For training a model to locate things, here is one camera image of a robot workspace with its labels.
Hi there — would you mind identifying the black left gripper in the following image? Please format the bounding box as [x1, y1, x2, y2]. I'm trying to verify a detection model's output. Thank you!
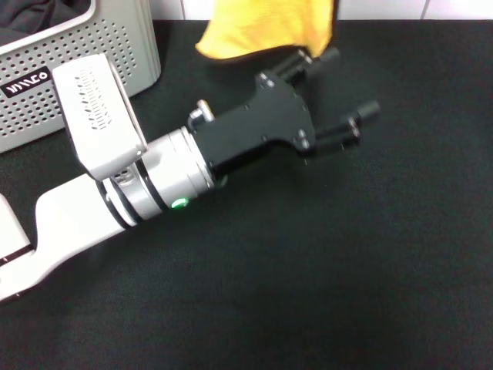
[191, 45, 382, 186]

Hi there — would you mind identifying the grey yellow black-edged towel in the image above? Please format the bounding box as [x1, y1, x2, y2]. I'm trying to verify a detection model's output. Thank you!
[195, 0, 340, 62]

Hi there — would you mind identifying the silver metal elbow fitting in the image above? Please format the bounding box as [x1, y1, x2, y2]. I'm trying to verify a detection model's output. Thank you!
[187, 99, 217, 125]

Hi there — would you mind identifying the black tablecloth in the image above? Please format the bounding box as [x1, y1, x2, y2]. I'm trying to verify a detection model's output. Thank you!
[0, 18, 493, 370]

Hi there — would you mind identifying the grey perforated storage box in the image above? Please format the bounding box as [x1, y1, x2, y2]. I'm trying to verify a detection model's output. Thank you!
[0, 0, 162, 154]

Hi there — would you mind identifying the black fabric bundle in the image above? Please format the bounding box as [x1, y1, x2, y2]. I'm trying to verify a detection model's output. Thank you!
[0, 0, 96, 32]

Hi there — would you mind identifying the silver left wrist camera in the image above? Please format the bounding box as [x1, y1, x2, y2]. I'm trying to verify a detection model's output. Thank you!
[52, 53, 148, 181]

